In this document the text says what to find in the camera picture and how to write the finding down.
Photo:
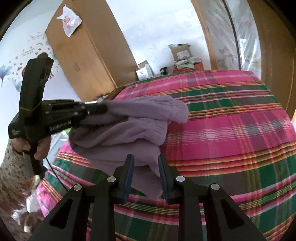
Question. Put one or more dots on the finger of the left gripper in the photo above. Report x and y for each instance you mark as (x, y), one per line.
(93, 108)

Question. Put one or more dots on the brown cardboard box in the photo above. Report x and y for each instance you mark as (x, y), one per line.
(180, 51)

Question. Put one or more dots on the wooden wardrobe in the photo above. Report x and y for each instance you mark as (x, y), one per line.
(96, 59)

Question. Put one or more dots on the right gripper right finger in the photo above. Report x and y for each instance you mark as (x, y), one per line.
(205, 212)

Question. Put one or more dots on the white small box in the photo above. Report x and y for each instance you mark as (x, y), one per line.
(144, 71)

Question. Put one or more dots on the red box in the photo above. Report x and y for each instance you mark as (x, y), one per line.
(188, 67)

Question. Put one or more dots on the floral sleeve forearm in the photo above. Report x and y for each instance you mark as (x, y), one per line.
(15, 188)

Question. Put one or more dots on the wooden door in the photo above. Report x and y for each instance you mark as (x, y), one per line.
(277, 48)

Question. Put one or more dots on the white plastic bag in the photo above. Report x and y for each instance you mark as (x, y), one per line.
(70, 21)

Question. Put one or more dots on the purple fleece garment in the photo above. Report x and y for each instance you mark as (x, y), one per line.
(136, 126)

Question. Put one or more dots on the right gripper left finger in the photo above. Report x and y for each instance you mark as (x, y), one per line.
(69, 218)

